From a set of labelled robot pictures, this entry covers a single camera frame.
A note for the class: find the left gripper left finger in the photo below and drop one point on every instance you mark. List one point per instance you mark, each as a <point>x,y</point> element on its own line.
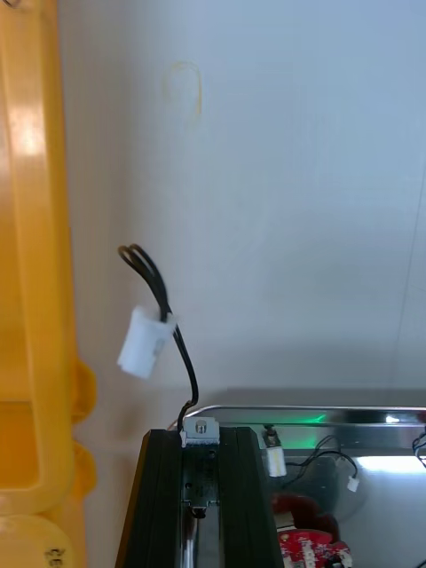
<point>155,501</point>

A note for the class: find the solenoid with blue label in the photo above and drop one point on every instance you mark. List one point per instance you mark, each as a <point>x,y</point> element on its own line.
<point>146,341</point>

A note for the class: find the round red circuit board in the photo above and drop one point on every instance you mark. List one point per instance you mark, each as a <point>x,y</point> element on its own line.
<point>310,541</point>

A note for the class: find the yellow-orange plastic bin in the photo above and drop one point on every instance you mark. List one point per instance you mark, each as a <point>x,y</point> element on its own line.
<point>26,546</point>
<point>40,222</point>

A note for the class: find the steel tray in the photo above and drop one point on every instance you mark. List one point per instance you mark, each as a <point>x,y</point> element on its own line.
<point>390,510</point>

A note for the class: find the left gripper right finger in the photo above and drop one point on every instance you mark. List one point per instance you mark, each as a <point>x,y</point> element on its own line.
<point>244,501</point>

